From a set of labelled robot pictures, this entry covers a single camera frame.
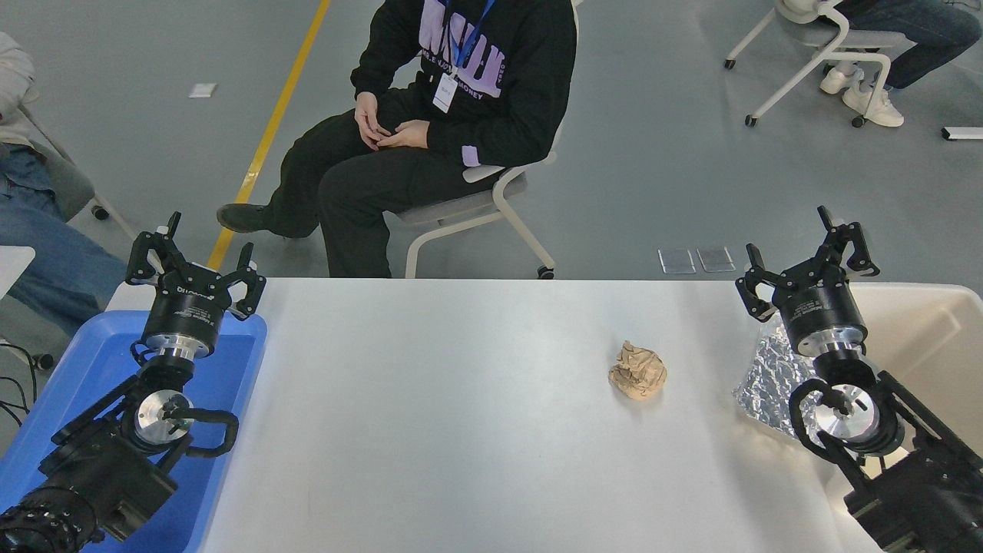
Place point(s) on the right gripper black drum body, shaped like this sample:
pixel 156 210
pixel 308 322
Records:
pixel 822 307

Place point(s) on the crumpled silver foil tray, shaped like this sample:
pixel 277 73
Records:
pixel 768 384

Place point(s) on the blue plastic tray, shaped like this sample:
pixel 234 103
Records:
pixel 92 361

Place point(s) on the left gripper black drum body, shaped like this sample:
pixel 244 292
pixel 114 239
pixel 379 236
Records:
pixel 188 311

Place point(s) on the small white side table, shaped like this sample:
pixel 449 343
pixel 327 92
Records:
pixel 11 265

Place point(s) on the person's left hand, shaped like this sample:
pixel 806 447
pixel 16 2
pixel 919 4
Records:
pixel 408 136

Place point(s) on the grey white office chair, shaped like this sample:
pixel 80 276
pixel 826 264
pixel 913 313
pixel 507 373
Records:
pixel 461 209

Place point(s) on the white floor bar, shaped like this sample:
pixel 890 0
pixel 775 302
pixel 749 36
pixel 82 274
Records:
pixel 964 133

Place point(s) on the clear floor plate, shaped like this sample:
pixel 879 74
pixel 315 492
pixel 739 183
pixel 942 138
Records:
pixel 676 260
pixel 716 259

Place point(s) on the person's right hand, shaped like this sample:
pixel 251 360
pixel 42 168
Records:
pixel 370 119

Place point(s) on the crumpled tan paper ball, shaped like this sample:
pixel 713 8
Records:
pixel 637 371

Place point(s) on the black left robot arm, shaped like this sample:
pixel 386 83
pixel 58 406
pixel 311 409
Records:
pixel 100 468

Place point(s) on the white frame wheeled chair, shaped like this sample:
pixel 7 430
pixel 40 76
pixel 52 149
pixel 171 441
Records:
pixel 822 46

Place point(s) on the person in jeans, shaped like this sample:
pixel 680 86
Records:
pixel 46 261

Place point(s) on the large pale plastic bin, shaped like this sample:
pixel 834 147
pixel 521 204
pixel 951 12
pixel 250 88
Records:
pixel 929 338

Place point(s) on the person with white shoes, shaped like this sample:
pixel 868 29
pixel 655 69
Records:
pixel 921 31

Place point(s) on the grey swivel chair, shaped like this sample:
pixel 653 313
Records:
pixel 65 184

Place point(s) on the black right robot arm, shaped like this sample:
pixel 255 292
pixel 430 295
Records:
pixel 914 491

